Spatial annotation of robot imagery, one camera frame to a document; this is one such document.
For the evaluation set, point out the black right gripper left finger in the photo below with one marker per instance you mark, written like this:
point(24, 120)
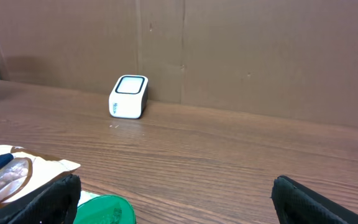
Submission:
point(55, 202)

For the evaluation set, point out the clear brown snack bag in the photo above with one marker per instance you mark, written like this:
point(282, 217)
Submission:
point(28, 171)

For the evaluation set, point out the teal tissue packet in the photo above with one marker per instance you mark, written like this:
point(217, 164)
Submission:
point(85, 197)

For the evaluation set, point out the white barcode scanner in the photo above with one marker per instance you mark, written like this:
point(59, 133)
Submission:
point(129, 97)

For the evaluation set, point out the green lid Knorr jar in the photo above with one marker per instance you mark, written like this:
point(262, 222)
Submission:
point(106, 209)

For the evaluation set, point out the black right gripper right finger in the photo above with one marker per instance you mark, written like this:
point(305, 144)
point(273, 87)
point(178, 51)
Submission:
point(296, 204)

